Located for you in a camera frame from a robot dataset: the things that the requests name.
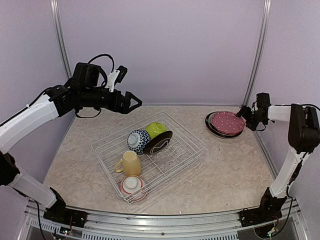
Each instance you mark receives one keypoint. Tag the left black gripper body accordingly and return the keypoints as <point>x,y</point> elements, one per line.
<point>113,105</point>

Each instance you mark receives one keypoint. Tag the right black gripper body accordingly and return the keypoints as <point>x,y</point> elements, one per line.
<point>257,120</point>

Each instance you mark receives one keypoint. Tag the pink speckled plate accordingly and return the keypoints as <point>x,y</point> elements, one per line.
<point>227,122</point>

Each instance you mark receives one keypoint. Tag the light teal plate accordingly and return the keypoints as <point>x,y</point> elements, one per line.
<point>212,125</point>

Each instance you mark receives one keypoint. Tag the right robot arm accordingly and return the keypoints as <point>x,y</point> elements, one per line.
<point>303,137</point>

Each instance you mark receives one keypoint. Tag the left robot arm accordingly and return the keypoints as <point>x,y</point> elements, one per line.
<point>89,87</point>

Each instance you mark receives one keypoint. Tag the green bowl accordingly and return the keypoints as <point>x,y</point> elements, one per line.
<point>155,128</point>

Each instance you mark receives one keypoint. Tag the blue white patterned bowl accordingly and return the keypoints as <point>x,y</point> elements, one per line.
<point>138,140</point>

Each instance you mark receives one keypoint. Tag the small black plate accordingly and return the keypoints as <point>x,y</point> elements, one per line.
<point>158,143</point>

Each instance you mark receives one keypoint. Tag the yellow mug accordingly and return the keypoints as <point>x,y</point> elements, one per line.
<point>129,164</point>

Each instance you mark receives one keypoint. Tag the white bowl red rim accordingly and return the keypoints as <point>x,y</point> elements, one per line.
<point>133,188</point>

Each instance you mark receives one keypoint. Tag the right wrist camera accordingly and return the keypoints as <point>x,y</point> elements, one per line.
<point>254,106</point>

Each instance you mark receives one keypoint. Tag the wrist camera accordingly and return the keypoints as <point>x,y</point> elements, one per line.
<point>116,76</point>
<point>254,106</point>

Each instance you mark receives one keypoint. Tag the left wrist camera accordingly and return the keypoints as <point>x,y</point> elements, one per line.
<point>116,76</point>

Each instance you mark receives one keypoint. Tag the right aluminium frame post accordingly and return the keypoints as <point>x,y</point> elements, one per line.
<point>259,51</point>

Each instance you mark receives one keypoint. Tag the white wire dish rack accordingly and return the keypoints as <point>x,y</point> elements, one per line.
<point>160,166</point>

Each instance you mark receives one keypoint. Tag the aluminium front rail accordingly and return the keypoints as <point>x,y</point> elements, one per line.
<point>108,225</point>

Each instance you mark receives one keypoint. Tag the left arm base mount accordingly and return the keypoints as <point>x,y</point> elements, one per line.
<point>59,213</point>

